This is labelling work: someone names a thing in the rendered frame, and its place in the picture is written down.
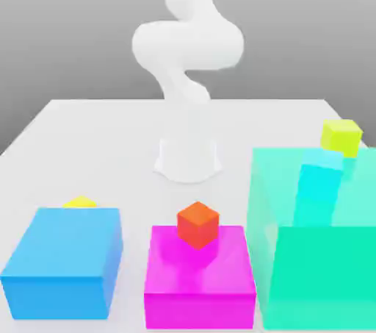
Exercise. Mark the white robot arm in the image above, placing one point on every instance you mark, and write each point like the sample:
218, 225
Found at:
188, 44

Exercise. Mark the small orange cube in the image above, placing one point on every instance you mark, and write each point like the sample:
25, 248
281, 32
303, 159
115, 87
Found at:
197, 225

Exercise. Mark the small yellow cube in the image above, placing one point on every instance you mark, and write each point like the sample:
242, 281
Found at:
80, 202

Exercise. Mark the small cyan cube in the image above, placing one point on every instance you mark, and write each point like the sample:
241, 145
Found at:
318, 189

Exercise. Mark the small lime cube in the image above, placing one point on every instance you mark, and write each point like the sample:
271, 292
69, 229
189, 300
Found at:
340, 136

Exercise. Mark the large magenta box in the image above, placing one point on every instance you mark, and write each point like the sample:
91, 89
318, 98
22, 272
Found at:
199, 286

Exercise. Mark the large blue box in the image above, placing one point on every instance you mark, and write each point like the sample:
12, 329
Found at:
64, 259

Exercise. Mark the large turquoise box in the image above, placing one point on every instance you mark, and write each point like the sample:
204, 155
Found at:
320, 274

